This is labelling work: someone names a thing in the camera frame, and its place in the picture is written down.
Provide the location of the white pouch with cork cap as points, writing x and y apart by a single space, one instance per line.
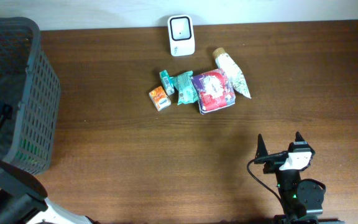
234 73

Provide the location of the orange tissue pack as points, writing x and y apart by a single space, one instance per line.
159 98

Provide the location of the small green tissue pack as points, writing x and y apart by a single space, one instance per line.
167 83

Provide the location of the teal wet wipes pack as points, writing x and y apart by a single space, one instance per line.
186 91

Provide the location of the red purple tissue pack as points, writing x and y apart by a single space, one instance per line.
214 90

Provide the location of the grey plastic mesh basket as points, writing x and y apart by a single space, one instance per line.
30 85

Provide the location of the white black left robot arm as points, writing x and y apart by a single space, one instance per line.
23 199

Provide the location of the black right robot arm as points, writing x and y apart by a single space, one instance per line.
301 199

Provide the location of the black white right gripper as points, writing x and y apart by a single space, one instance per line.
273 162

